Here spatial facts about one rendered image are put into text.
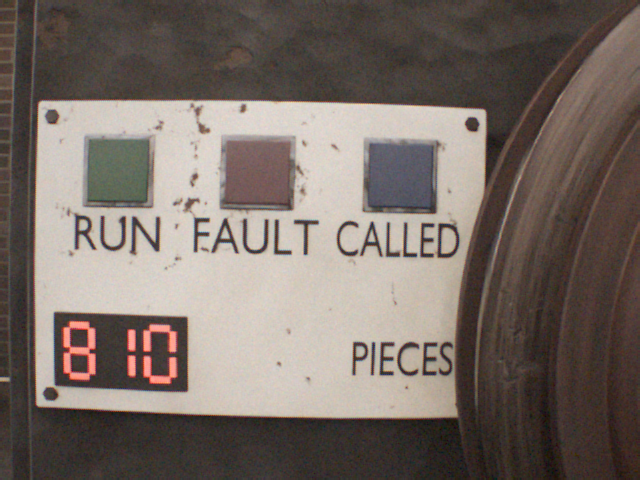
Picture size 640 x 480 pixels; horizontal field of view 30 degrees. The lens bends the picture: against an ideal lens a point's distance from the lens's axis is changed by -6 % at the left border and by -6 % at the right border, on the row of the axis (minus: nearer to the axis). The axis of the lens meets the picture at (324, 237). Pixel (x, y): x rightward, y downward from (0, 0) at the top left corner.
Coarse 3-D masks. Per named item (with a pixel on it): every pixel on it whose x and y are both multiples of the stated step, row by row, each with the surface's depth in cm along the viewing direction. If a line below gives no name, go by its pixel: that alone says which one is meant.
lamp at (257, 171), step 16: (240, 144) 69; (256, 144) 69; (272, 144) 69; (288, 144) 69; (240, 160) 69; (256, 160) 69; (272, 160) 69; (288, 160) 69; (240, 176) 69; (256, 176) 69; (272, 176) 69; (288, 176) 69; (240, 192) 69; (256, 192) 69; (272, 192) 69; (288, 192) 69
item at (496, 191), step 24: (600, 24) 63; (576, 48) 63; (552, 72) 63; (552, 96) 63; (528, 120) 63; (528, 144) 63; (504, 168) 63; (504, 192) 63; (480, 216) 63; (480, 240) 63; (480, 264) 63; (480, 288) 63; (456, 336) 64; (456, 360) 64; (456, 384) 64
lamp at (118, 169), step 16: (96, 144) 68; (112, 144) 68; (128, 144) 68; (144, 144) 68; (96, 160) 68; (112, 160) 68; (128, 160) 68; (144, 160) 68; (96, 176) 68; (112, 176) 68; (128, 176) 68; (144, 176) 69; (96, 192) 68; (112, 192) 68; (128, 192) 68; (144, 192) 69
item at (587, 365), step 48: (624, 144) 55; (624, 192) 55; (576, 240) 56; (624, 240) 55; (576, 288) 55; (624, 288) 55; (576, 336) 56; (624, 336) 55; (576, 384) 56; (624, 384) 55; (576, 432) 56; (624, 432) 55
